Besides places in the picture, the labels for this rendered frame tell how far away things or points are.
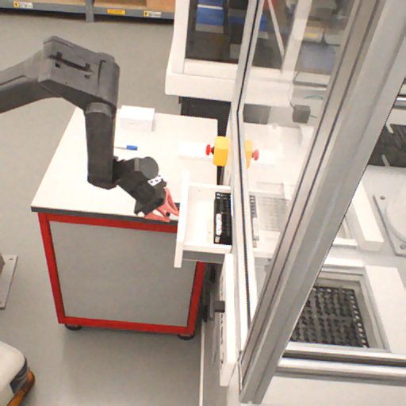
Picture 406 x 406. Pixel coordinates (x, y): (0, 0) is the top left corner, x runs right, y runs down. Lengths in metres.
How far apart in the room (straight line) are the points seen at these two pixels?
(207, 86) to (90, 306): 1.01
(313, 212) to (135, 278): 1.23
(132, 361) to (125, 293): 0.34
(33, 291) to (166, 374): 0.73
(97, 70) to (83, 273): 1.07
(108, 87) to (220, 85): 1.22
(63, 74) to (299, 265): 0.43
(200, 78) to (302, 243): 1.44
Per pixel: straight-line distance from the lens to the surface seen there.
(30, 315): 2.16
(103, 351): 2.01
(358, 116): 0.45
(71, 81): 0.71
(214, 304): 1.03
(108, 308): 1.85
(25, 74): 0.75
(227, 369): 0.97
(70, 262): 1.67
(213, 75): 1.91
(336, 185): 0.50
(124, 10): 4.83
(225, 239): 1.22
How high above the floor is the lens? 1.75
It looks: 42 degrees down
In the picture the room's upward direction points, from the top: 8 degrees clockwise
